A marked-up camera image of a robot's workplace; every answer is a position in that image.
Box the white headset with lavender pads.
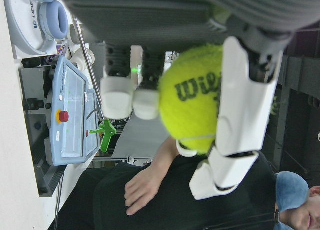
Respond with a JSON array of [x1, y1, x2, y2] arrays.
[[1, 0, 70, 56]]

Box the person's bare hand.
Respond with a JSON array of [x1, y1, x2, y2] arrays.
[[123, 164, 166, 216]]

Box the thin metal rod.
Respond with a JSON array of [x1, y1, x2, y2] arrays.
[[72, 16, 105, 112]]

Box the person's head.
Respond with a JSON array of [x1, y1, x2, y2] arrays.
[[274, 186, 320, 230]]

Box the green plastic clamp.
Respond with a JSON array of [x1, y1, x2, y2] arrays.
[[89, 119, 118, 153]]

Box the person's bare forearm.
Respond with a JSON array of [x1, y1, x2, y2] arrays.
[[149, 135, 181, 182]]

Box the large blue-grey teach pendant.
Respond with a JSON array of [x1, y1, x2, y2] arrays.
[[50, 54, 89, 167]]

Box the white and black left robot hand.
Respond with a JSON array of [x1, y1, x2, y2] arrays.
[[55, 0, 320, 201]]

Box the yellow-green tennis ball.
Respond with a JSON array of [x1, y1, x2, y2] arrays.
[[158, 43, 225, 155]]

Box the blue cap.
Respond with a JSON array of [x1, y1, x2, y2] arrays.
[[274, 171, 311, 214]]

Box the white tape roll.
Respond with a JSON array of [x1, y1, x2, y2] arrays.
[[71, 48, 96, 71]]

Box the grey metal pendant holder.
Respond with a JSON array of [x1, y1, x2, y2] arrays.
[[19, 56, 66, 198]]

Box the person's black shirt torso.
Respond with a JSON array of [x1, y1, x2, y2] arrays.
[[54, 149, 279, 230]]

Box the black pendant cable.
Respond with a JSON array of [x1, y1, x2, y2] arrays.
[[53, 164, 66, 230]]

